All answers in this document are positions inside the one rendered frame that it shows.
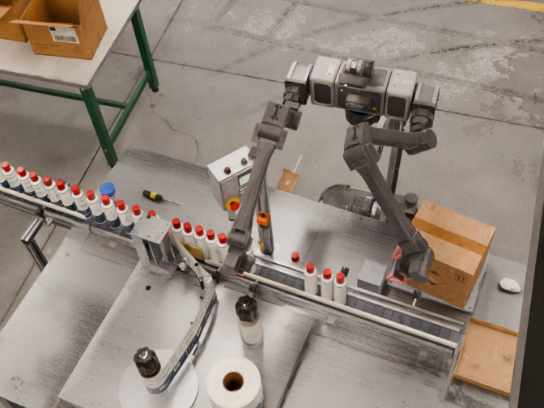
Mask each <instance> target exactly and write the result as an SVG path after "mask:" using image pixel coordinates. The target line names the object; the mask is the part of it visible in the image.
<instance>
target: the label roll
mask: <svg viewBox="0 0 544 408"><path fill-rule="evenodd" d="M234 388H240V389H238V390H236V391H231V390H232V389H234ZM206 391H207V393H208V396H209V398H210V402H211V405H212V407H213V408H261V406H262V403H263V399H264V393H263V388H262V383H261V376H260V372H259V371H258V369H257V367H256V365H255V364H254V363H253V362H251V361H250V360H249V359H246V358H244V357H240V356H229V357H226V358H223V359H221V360H219V361H218V362H217V363H215V364H214V365H213V366H212V368H211V369H210V371H209V372H208V374H207V377H206Z"/></svg>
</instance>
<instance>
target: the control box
mask: <svg viewBox="0 0 544 408"><path fill-rule="evenodd" d="M249 151H250V150H249V149H248V148H247V146H244V147H241V148H240V149H238V150H236V151H233V152H232V153H230V154H229V155H226V156H224V157H223V158H221V159H218V160H216V161H215V162H213V163H211V164H208V165H207V171H208V174H209V178H210V185H211V189H212V193H213V197H214V198H215V200H216V201H217V202H218V204H219V205H220V206H221V207H222V209H223V210H224V211H229V210H230V203H231V202H238V203H239V204H241V203H242V201H243V198H244V193H243V194H241V195H240V193H239V189H240V188H242V187H244V186H245V185H247V184H248V182H247V183H246V184H244V185H242V186H239V183H238V178H237V177H238V176H240V175H242V174H244V173H246V172H248V171H250V170H252V168H253V163H254V160H255V159H253V160H250V159H248V153H249ZM243 158H246V159H247V161H248V164H247V165H246V166H242V165H241V163H240V162H241V159H243ZM226 167H229V168H230V169H231V170H232V172H231V174H229V175H226V174H225V173H224V169H225V168H226Z"/></svg>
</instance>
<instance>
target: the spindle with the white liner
mask: <svg viewBox="0 0 544 408"><path fill-rule="evenodd" d="M235 308H236V315H237V320H238V324H239V327H240V336H241V341H242V343H243V344H244V345H245V346H246V347H248V348H256V347H258V346H260V345H261V344H262V342H263V339H264V336H263V333H262V329H261V321H260V315H259V312H258V308H257V301H256V300H255V299H254V298H253V297H251V296H250V295H244V296H241V297H239V298H238V301H237V302H236V304H235Z"/></svg>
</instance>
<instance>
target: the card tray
mask: <svg viewBox="0 0 544 408"><path fill-rule="evenodd" d="M517 337H518V331H515V330H513V329H509V328H506V327H503V326H501V325H497V324H494V323H491V322H489V321H484V320H482V319H479V318H477V317H472V316H471V318H470V323H469V325H468V328H467V331H466V334H465V338H464V342H463V344H462V347H461V352H460V354H459V357H458V361H457V365H456V367H455V371H454V373H453V378H455V379H458V380H462V381H464V382H466V383H469V384H472V385H476V386H478V387H480V388H483V389H487V390H490V391H491V392H494V393H498V394H501V395H504V396H505V397H510V391H511V385H512V374H513V367H514V361H515V354H516V343H517Z"/></svg>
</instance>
